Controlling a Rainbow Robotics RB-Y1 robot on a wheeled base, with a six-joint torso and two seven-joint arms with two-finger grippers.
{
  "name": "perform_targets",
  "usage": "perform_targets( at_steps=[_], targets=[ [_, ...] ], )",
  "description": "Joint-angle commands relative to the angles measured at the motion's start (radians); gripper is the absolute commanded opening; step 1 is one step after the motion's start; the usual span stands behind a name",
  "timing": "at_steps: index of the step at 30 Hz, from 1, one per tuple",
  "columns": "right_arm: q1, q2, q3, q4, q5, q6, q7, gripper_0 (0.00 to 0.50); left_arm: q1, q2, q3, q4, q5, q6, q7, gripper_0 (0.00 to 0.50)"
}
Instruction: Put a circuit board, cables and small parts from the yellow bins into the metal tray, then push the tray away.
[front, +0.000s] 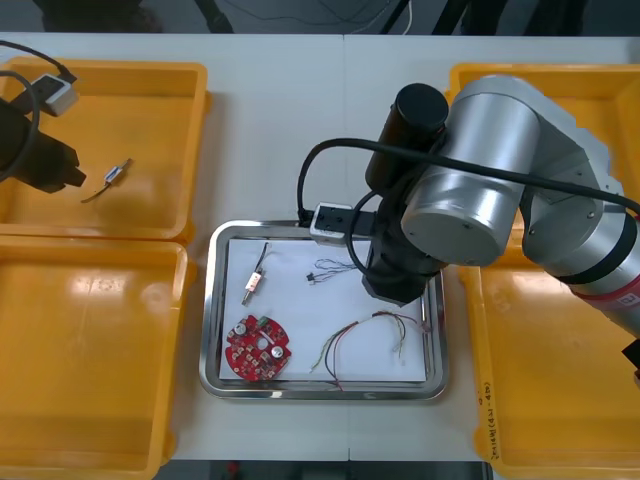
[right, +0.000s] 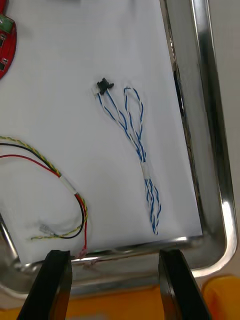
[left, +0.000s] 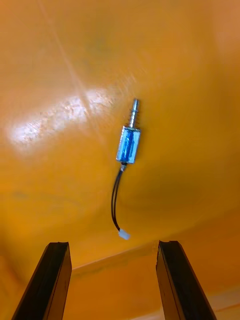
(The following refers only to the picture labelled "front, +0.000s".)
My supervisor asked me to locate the round red circuit board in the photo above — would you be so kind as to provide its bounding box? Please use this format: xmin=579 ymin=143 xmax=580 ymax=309
xmin=225 ymin=313 xmax=294 ymax=384

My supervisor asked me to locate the white sheet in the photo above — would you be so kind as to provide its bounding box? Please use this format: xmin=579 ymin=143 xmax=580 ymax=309
xmin=218 ymin=237 xmax=430 ymax=385

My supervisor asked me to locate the arm wrist camera box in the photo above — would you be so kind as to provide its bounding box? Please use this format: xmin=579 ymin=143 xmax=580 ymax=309
xmin=308 ymin=201 xmax=354 ymax=247
xmin=31 ymin=73 xmax=80 ymax=118

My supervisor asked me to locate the metal solenoid with blue label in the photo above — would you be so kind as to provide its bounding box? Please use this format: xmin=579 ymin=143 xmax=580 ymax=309
xmin=80 ymin=157 xmax=135 ymax=204

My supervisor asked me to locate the left arm wrist camera box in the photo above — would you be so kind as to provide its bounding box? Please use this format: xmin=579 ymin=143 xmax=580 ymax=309
xmin=31 ymin=73 xmax=80 ymax=118

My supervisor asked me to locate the steel tray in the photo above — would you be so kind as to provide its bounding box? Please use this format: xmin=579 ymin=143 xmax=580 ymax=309
xmin=198 ymin=218 xmax=449 ymax=404

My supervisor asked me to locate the right arm wrist camera box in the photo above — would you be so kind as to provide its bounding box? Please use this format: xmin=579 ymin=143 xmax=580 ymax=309
xmin=308 ymin=201 xmax=354 ymax=247

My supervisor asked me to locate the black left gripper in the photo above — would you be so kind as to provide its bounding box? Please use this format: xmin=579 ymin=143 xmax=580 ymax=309
xmin=24 ymin=128 xmax=88 ymax=194

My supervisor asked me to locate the red black green-yellow wire harness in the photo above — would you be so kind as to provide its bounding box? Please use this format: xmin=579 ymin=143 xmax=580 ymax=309
xmin=308 ymin=309 xmax=432 ymax=392

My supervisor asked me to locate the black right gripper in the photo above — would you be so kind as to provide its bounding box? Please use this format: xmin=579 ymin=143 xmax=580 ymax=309
xmin=362 ymin=239 xmax=442 ymax=308

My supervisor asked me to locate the metal solenoid with white label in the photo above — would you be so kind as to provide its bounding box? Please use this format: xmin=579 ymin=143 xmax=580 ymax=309
xmin=240 ymin=241 xmax=274 ymax=307

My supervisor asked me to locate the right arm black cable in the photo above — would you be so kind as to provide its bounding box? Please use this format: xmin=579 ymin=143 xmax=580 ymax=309
xmin=297 ymin=138 xmax=640 ymax=226

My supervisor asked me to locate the yellow-orange plastic bin with handwriting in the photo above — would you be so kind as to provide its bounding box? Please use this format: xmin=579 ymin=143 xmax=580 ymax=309
xmin=457 ymin=259 xmax=640 ymax=480

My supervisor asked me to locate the thin black grey wire harness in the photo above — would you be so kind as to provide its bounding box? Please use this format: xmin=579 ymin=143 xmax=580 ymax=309
xmin=304 ymin=256 xmax=362 ymax=287

